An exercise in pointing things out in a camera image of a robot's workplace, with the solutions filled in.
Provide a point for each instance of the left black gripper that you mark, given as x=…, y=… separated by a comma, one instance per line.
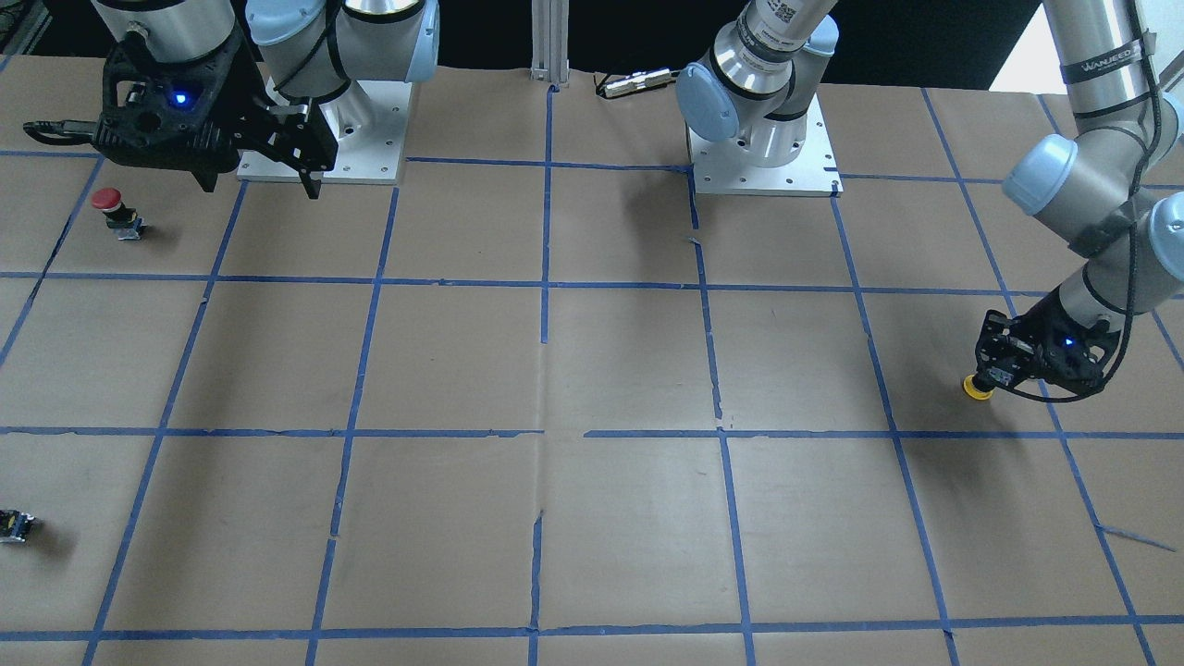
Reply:
x=1029, y=334

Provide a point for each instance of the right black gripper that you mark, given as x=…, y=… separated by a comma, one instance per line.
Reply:
x=233, y=91

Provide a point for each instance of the yellow push button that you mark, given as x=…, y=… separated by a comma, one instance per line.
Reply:
x=981, y=385

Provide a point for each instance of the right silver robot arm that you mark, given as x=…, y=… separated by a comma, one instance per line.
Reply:
x=304, y=92

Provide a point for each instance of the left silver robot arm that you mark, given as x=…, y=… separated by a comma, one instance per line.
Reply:
x=749, y=95

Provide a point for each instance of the red push button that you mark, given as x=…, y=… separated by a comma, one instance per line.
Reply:
x=123, y=220

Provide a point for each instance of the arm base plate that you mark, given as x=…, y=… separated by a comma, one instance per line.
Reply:
x=775, y=158
x=370, y=121

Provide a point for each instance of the aluminium profile post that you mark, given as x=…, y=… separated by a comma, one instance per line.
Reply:
x=549, y=22

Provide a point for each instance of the silver cable connector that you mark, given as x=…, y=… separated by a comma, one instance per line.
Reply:
x=635, y=83

